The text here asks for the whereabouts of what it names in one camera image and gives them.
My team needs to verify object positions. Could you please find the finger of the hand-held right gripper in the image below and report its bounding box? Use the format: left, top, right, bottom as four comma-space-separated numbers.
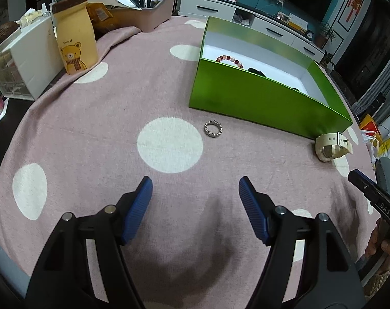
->
348, 169, 390, 242

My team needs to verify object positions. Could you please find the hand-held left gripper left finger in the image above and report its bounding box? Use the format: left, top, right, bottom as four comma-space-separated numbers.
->
24, 176, 154, 309

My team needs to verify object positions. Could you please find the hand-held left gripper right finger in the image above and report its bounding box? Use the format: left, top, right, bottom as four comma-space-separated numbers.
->
238, 176, 368, 309

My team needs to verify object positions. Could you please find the white wrist watch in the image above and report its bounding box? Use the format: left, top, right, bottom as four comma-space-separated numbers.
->
315, 131, 354, 162

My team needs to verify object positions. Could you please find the silver beaded bracelet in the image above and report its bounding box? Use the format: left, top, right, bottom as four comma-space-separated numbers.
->
204, 120, 223, 138

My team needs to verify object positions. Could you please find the green cardboard box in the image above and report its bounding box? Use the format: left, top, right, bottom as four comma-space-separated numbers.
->
188, 16, 354, 140

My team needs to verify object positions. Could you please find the red pink bead bracelet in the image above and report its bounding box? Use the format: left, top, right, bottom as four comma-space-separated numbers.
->
215, 54, 247, 70

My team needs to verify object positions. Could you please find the person's right hand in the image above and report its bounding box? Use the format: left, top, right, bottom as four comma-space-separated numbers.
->
364, 219, 390, 264

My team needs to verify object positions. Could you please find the grey chair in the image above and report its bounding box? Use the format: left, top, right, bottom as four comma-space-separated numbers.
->
375, 158, 390, 197

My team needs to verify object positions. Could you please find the white printed plastic bag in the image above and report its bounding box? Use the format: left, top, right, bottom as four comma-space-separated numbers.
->
370, 133, 390, 168

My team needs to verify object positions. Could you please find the yellow paper bag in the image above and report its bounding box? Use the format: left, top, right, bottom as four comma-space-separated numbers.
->
359, 114, 380, 132

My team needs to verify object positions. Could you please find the pink polka dot tablecloth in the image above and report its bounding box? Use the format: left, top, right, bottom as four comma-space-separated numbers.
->
0, 16, 380, 309

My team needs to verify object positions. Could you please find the small potted plant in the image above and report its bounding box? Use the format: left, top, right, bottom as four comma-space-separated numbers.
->
320, 51, 337, 71

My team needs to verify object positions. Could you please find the tall potted plant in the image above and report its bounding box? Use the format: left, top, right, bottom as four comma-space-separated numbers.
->
314, 22, 337, 48

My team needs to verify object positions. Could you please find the white drawer organizer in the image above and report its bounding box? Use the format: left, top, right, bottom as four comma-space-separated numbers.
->
0, 16, 63, 101

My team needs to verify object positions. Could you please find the yellow bear print bottle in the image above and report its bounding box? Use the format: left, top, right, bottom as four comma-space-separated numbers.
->
50, 0, 99, 75

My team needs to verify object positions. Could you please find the beige pen tray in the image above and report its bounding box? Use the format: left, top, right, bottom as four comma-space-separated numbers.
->
109, 0, 178, 33

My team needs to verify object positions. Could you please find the yellow white desk calendar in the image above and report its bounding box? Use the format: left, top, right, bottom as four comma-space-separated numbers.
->
288, 13, 309, 33

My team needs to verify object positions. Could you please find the orange snack packet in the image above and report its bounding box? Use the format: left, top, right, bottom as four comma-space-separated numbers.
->
86, 3, 115, 34

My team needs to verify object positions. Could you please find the white television cabinet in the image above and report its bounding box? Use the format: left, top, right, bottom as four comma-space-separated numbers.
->
177, 0, 326, 63

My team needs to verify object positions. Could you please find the brown round object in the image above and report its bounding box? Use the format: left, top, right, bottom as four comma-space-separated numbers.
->
0, 22, 20, 44

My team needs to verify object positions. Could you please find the red wall decoration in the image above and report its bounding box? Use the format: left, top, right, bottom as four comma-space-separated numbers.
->
346, 0, 364, 23

